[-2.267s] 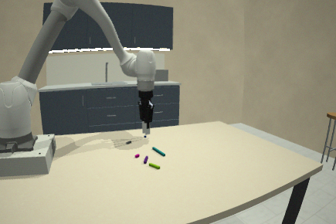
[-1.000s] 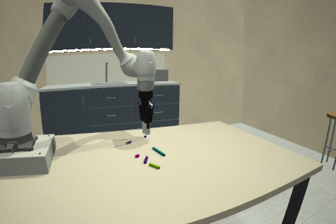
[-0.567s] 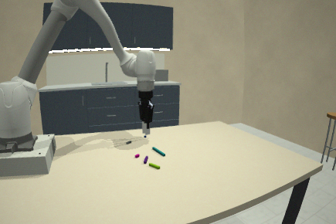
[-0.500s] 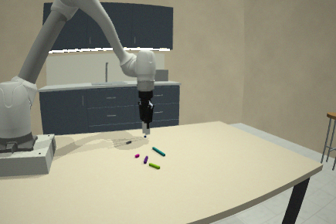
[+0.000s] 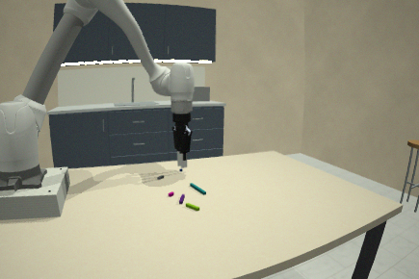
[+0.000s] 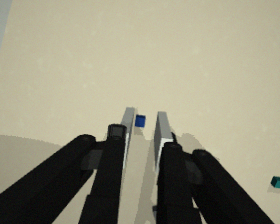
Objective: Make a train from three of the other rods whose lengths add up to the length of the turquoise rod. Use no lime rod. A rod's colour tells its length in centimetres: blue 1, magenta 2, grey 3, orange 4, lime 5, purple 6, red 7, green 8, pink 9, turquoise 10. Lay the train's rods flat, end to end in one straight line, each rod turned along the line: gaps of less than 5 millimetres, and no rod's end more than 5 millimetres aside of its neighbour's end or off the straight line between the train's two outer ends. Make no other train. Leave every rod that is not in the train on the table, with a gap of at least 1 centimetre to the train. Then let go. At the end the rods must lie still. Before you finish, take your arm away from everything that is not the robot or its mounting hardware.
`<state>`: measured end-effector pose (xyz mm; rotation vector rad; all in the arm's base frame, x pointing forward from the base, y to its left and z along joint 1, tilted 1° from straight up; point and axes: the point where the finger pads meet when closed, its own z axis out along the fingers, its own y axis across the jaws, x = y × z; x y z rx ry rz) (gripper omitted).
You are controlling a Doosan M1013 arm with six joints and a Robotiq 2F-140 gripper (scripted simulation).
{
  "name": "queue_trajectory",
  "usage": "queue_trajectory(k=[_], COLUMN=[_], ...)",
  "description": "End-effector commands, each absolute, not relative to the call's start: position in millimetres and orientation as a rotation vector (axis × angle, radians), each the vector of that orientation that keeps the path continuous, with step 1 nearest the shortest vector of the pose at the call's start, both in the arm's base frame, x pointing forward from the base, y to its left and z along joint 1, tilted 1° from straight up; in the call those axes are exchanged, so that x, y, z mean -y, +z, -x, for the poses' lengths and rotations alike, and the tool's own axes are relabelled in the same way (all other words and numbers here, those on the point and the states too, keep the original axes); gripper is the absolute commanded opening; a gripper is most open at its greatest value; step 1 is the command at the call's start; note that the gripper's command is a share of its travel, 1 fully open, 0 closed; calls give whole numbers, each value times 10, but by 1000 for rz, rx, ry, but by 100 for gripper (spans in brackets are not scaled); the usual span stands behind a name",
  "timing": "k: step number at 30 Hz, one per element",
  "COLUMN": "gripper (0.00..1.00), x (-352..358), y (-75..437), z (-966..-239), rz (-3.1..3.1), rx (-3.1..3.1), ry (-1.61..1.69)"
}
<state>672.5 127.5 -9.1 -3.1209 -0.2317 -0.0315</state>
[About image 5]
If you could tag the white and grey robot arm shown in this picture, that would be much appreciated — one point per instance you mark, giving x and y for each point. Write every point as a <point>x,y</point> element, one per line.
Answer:
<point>19,151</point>

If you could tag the purple rod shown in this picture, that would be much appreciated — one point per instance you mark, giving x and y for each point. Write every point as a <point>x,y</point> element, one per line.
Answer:
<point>181,198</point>

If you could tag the lime green rod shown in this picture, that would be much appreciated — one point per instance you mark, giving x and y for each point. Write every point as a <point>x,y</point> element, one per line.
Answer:
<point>192,206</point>

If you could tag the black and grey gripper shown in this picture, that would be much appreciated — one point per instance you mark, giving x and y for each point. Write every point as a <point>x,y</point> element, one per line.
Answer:
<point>182,129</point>

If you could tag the turquoise rod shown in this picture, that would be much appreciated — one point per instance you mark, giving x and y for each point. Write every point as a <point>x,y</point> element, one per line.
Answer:
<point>197,188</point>

